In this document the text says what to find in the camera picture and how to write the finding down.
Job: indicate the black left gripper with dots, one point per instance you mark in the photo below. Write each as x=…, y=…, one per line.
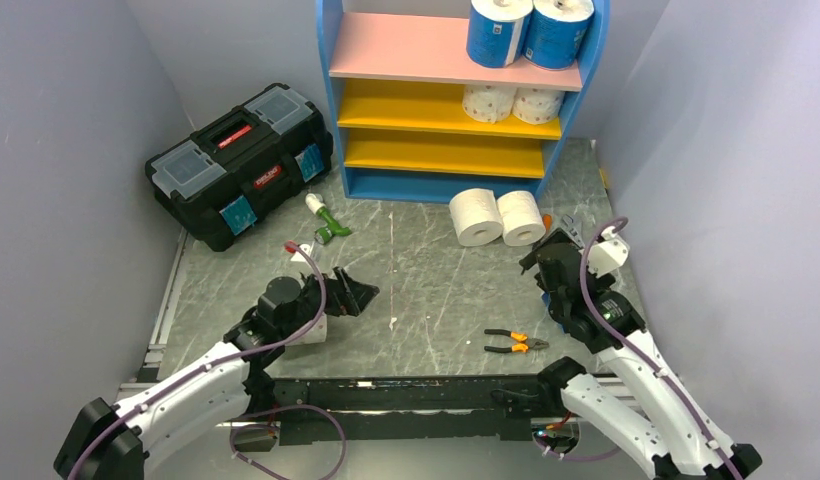
x=338, y=300

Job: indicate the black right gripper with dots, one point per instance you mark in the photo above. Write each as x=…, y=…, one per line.
x=560, y=234

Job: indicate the plain white roll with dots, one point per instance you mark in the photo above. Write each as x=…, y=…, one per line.
x=475, y=216
x=521, y=219

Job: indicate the white dotted roll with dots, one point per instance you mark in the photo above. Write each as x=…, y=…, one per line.
x=488, y=103

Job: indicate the blue cartoon roll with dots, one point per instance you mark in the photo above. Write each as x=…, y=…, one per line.
x=556, y=31

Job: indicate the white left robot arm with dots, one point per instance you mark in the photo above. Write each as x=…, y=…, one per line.
x=122, y=441

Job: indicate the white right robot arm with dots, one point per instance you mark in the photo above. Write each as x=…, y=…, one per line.
x=669, y=435

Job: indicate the blue shelf unit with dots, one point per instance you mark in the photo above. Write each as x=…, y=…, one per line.
x=395, y=86

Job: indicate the green pipe valve fitting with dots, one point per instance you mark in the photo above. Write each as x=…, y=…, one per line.
x=332, y=228

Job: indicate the black toolbox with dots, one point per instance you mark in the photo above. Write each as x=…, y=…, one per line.
x=228, y=176

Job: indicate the red handled adjustable wrench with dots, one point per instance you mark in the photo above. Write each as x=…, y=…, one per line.
x=572, y=227

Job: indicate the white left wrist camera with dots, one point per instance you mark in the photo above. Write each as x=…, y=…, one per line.
x=298, y=256

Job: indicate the orange handled pliers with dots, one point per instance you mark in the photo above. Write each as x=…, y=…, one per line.
x=522, y=343

